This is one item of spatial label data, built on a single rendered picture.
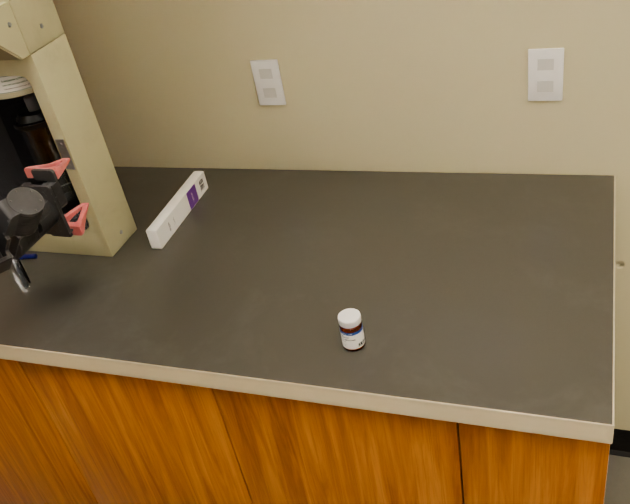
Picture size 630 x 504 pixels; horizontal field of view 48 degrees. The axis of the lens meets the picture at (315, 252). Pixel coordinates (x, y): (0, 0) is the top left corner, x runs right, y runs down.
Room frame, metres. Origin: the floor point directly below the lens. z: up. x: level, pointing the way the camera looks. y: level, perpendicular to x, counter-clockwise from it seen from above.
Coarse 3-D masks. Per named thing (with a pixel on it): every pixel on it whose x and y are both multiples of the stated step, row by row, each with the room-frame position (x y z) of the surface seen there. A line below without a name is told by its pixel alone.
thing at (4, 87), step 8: (0, 80) 1.44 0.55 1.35; (8, 80) 1.44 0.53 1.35; (16, 80) 1.44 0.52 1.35; (24, 80) 1.44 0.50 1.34; (0, 88) 1.44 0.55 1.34; (8, 88) 1.43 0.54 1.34; (16, 88) 1.43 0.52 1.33; (24, 88) 1.43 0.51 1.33; (0, 96) 1.43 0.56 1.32; (8, 96) 1.43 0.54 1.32; (16, 96) 1.43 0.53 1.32
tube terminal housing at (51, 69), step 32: (0, 0) 1.37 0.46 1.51; (32, 0) 1.41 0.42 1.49; (32, 32) 1.39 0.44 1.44; (0, 64) 1.40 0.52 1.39; (32, 64) 1.37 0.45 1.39; (64, 64) 1.43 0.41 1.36; (64, 96) 1.40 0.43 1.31; (64, 128) 1.37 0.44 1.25; (96, 128) 1.45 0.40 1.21; (96, 160) 1.42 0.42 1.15; (96, 192) 1.39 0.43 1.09; (96, 224) 1.37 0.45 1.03; (128, 224) 1.44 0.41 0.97
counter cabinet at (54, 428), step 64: (0, 384) 1.20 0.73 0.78; (64, 384) 1.12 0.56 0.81; (128, 384) 1.05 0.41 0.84; (0, 448) 1.25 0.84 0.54; (64, 448) 1.16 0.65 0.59; (128, 448) 1.08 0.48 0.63; (192, 448) 1.01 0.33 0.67; (256, 448) 0.94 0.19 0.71; (320, 448) 0.88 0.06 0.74; (384, 448) 0.83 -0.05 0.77; (448, 448) 0.78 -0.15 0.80; (512, 448) 0.74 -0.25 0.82; (576, 448) 0.70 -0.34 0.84
